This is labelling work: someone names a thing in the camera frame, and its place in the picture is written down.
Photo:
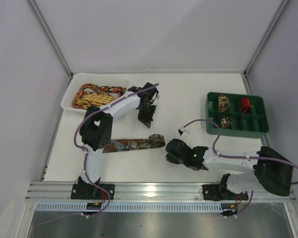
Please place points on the rolled leopard pattern tie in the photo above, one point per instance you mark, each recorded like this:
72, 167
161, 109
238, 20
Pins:
223, 103

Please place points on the white perforated plastic basket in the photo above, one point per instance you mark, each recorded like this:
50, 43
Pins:
87, 89

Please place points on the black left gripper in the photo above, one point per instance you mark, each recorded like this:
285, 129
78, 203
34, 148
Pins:
147, 112

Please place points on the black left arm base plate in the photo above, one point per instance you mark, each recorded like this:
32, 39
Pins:
89, 192

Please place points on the white slotted cable duct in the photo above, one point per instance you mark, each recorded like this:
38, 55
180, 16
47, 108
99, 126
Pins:
130, 207

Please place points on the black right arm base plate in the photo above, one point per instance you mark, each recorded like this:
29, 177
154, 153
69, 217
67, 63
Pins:
215, 192

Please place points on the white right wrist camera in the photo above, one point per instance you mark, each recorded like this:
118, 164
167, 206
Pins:
183, 132

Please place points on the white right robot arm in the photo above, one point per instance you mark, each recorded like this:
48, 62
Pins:
265, 169

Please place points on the aluminium front rail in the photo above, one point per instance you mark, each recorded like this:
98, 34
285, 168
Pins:
123, 191

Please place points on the gold patterned tie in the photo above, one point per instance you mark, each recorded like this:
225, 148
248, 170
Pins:
84, 101

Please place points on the rolled red tie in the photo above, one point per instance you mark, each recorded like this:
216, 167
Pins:
245, 105

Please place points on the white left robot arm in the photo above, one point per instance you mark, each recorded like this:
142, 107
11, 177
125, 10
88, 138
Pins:
94, 132

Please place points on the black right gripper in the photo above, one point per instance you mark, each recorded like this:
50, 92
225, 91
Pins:
175, 150

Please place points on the rolled brown floral tie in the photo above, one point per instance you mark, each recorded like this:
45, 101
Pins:
225, 122

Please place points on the green compartment organizer tray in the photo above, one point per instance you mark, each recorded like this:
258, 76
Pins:
252, 125

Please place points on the orange grey floral tie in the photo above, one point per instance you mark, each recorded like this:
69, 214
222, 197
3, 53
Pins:
154, 141

